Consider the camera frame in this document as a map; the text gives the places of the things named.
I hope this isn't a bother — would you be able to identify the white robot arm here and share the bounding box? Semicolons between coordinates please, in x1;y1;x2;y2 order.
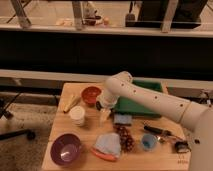
98;71;213;171

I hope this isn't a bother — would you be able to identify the blue sponge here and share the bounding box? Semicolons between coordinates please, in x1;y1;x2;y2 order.
114;114;132;125

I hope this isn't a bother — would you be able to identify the green plastic tray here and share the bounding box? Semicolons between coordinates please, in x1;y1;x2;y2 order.
114;80;163;118

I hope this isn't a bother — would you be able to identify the red bowl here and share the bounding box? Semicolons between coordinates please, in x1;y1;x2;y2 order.
81;86;101;106

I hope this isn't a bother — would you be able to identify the white cup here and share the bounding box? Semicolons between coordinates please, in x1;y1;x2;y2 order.
69;106;85;126

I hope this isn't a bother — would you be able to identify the blue folded cloth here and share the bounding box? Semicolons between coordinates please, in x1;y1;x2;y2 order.
93;133;121;158

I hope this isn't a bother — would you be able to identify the bunch of dark grapes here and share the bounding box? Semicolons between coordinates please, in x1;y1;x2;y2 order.
115;125;134;152

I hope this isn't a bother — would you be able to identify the orange carrot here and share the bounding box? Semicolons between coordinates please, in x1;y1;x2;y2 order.
91;148;117;162

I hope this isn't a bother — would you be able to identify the small blue cup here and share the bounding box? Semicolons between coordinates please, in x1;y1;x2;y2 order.
141;134;157;151

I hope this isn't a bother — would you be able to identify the purple bowl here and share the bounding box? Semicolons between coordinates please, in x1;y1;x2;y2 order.
50;133;82;167

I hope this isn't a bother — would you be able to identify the black office chair base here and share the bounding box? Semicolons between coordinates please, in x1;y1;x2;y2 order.
0;92;37;142

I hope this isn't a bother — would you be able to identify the black handled knife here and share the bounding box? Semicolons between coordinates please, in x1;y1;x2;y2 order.
144;125;182;140

